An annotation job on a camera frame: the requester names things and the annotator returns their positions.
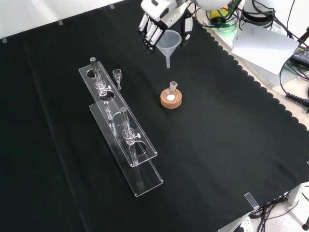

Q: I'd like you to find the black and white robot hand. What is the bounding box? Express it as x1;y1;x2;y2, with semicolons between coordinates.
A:
138;0;193;54

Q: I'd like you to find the clear plastic funnel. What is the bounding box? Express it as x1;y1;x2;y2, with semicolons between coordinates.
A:
156;30;182;69

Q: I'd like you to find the small glass weighing funnel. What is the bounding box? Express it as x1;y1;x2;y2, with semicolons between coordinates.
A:
112;69;122;90

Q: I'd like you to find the clear acrylic funnel stand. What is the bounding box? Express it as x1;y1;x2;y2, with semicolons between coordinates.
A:
78;57;164;198

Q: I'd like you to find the yellow stop button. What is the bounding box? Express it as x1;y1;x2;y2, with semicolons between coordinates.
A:
210;4;230;25

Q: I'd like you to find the round-bottom glass flask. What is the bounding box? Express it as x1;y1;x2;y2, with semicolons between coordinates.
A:
165;81;180;102

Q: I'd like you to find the white paper sheet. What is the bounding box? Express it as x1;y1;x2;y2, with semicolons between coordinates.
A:
231;23;300;75

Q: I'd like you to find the black cloth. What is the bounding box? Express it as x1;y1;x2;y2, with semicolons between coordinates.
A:
0;0;309;232

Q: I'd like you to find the black power adapter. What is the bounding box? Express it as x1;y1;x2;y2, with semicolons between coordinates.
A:
290;45;309;65

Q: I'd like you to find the clear tape strip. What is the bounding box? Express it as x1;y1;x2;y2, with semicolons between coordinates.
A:
244;192;259;210

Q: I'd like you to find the white power strip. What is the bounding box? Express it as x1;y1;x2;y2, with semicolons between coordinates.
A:
221;216;253;232

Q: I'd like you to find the cork ring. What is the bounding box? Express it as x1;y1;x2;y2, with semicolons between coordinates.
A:
160;88;183;110

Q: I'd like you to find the black coiled cable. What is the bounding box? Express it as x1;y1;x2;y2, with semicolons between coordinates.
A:
285;93;309;108

